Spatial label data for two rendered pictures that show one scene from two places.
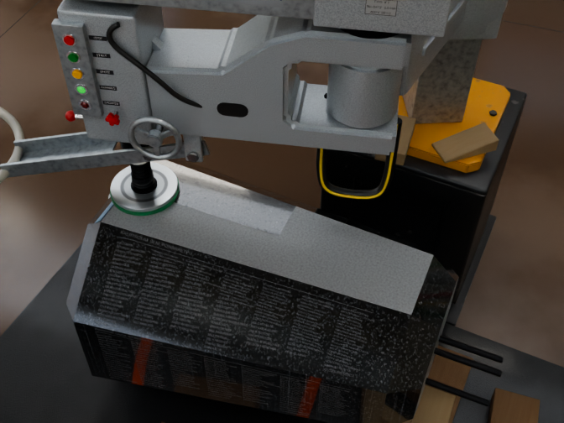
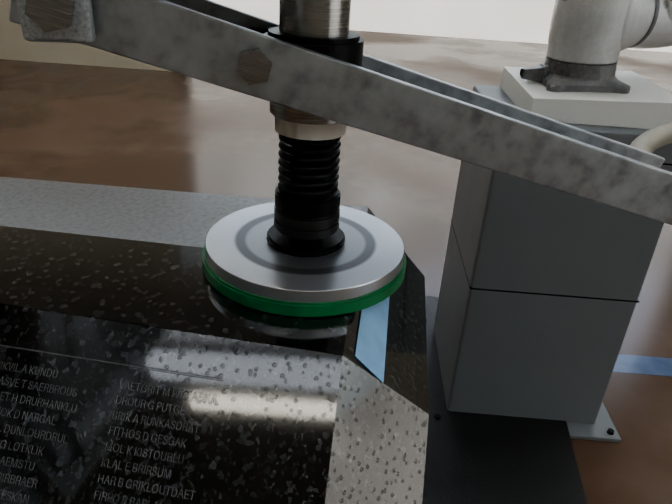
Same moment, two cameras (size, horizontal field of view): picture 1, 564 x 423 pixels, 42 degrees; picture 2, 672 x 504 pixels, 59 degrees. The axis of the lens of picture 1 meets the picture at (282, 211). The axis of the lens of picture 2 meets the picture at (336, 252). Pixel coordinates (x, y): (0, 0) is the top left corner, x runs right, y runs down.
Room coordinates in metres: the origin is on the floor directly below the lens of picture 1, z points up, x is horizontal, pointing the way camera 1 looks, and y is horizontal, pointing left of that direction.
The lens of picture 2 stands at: (2.22, 0.29, 1.12)
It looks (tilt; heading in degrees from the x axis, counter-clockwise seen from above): 28 degrees down; 162
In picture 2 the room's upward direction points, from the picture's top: 4 degrees clockwise
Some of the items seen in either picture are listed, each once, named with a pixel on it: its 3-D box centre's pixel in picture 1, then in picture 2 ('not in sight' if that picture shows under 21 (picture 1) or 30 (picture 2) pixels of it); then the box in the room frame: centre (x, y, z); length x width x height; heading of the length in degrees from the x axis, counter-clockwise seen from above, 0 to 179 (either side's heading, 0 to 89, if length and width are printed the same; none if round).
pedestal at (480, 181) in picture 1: (415, 185); not in sight; (2.14, -0.54, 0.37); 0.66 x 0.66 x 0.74; 65
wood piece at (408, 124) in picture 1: (395, 138); not in sight; (1.93, -0.39, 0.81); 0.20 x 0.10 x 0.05; 163
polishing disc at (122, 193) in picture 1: (144, 186); (305, 244); (1.67, 0.44, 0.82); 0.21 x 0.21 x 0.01
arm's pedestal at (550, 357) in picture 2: not in sight; (534, 255); (1.03, 1.24, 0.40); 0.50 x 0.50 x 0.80; 71
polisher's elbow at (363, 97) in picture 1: (363, 78); not in sight; (1.58, -0.21, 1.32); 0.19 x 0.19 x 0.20
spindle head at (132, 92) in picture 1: (149, 65); not in sight; (1.66, 0.36, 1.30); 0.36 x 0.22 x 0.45; 82
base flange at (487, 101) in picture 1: (430, 110); not in sight; (2.14, -0.54, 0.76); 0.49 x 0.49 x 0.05; 65
